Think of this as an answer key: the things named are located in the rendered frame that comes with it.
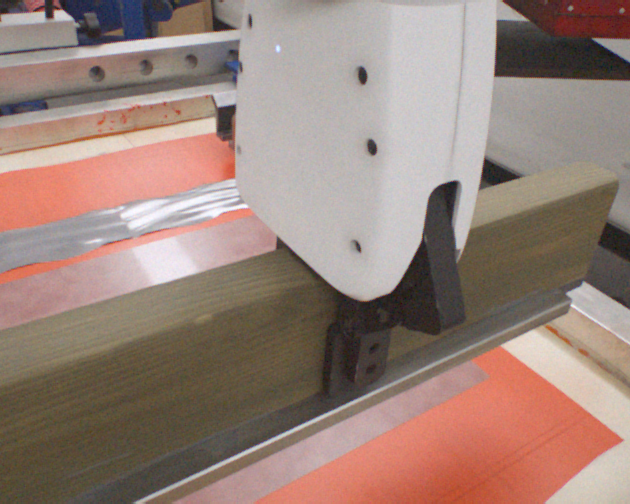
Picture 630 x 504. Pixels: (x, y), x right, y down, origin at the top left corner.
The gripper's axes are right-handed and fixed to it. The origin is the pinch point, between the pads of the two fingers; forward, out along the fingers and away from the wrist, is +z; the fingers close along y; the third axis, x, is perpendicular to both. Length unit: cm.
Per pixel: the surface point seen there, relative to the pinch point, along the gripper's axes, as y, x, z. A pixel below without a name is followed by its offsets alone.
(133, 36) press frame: -106, 25, 15
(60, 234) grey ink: -36.9, -5.5, 14.0
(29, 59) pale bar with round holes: -68, 0, 6
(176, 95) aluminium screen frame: -61, 16, 11
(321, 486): -1.3, 1.3, 14.6
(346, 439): -3.4, 4.7, 14.5
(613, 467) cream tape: 7.5, 18.6, 14.3
